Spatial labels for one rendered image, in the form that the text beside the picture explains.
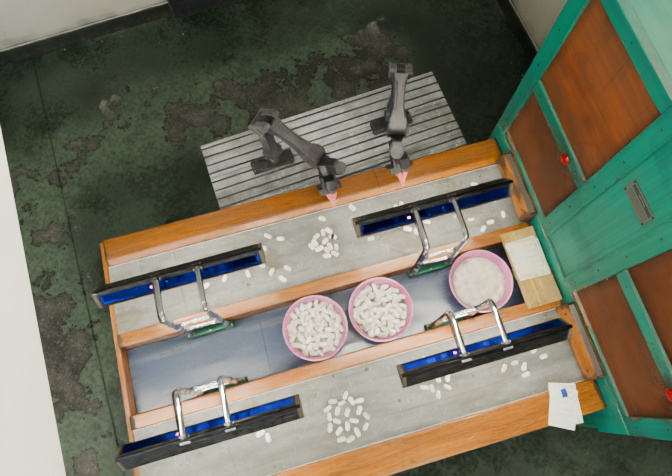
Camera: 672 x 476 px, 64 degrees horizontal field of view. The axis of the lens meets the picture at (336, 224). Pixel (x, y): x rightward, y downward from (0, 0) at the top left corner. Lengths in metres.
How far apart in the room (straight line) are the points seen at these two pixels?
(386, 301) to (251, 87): 1.83
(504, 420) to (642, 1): 1.51
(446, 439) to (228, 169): 1.50
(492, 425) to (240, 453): 0.98
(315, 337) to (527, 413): 0.88
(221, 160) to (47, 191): 1.37
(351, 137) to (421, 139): 0.33
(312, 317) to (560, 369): 1.03
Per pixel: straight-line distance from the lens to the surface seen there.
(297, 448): 2.27
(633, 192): 1.85
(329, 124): 2.64
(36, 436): 0.28
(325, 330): 2.28
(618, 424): 2.45
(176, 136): 3.51
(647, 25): 1.74
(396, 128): 2.22
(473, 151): 2.55
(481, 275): 2.39
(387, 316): 2.29
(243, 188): 2.54
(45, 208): 3.62
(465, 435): 2.29
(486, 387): 2.33
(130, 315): 2.44
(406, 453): 2.25
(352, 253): 2.33
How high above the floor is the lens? 2.99
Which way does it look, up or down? 72 degrees down
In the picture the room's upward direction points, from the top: 1 degrees counter-clockwise
